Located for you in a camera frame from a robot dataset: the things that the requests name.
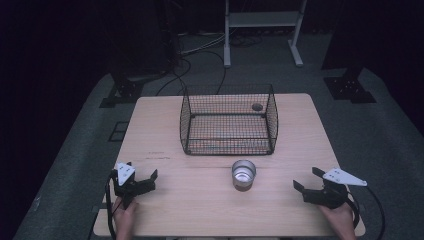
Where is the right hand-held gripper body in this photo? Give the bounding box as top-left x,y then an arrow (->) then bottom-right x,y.
302,167 -> 369,211

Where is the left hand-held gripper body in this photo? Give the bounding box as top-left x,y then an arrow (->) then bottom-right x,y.
110,161 -> 145,210

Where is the silver metal cup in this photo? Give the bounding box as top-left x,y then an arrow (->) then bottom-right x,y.
231,159 -> 258,193

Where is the black wire mesh basket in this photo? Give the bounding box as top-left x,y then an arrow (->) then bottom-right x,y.
179,83 -> 279,157

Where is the person's right hand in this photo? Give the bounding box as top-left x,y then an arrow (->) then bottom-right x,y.
317,202 -> 357,240

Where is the person's left hand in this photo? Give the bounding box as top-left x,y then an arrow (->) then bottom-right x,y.
112,196 -> 139,240

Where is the black stand base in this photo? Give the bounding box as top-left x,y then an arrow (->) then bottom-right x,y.
99,71 -> 149,109
322,65 -> 378,105

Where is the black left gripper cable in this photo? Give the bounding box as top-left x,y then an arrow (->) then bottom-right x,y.
104,169 -> 118,240

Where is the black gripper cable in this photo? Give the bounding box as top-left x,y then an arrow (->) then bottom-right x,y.
104,169 -> 118,240
346,185 -> 387,240

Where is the black rectangular floor frame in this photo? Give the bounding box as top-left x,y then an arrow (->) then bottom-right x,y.
107,121 -> 130,143

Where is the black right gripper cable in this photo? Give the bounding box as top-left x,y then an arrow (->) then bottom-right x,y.
346,185 -> 387,240

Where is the black floor cable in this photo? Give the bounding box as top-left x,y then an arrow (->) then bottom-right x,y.
155,49 -> 228,97

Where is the white floor cable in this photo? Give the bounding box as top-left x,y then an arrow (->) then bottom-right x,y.
179,31 -> 228,56

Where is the white metal stand frame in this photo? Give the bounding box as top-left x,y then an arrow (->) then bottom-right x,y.
223,0 -> 308,69

